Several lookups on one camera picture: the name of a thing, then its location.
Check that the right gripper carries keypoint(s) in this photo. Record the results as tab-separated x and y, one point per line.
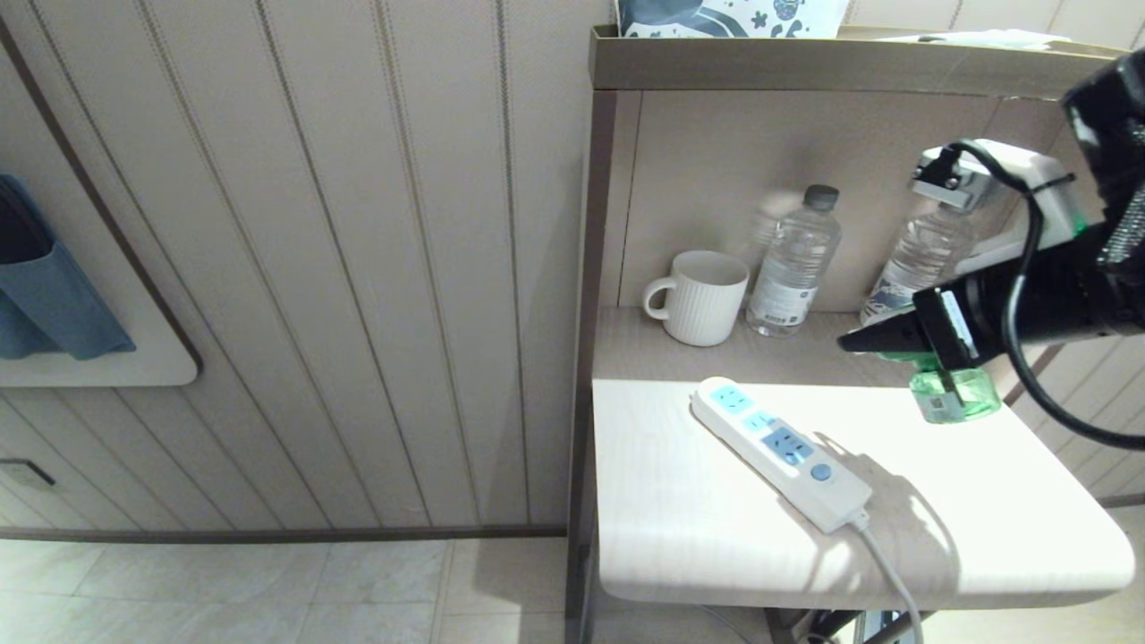
1029	309

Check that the green mosquito repellent device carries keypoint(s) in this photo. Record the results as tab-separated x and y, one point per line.
962	398

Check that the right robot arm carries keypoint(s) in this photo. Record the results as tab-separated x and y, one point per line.
1114	116

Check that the white power strip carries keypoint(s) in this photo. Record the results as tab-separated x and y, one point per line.
787	456

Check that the clear water bottle blue label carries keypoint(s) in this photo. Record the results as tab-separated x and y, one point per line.
921	255

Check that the clear water bottle grey cap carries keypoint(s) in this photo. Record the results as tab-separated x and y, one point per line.
796	259

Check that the white ribbed mug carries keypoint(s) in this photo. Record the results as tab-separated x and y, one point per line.
707	300

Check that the beige bedside shelf unit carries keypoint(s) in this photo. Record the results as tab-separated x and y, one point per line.
716	179

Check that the white paper sheet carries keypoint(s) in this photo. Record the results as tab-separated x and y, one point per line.
984	38

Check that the patterned white blue box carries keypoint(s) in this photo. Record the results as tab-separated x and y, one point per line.
716	18

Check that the blue fabric pocket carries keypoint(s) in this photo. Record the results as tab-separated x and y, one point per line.
54	304

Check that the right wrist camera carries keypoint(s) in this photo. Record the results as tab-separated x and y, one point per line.
1029	179

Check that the white wall panel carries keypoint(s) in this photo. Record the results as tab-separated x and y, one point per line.
152	367

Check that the grey wall socket plate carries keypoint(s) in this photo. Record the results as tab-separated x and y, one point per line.
25	472

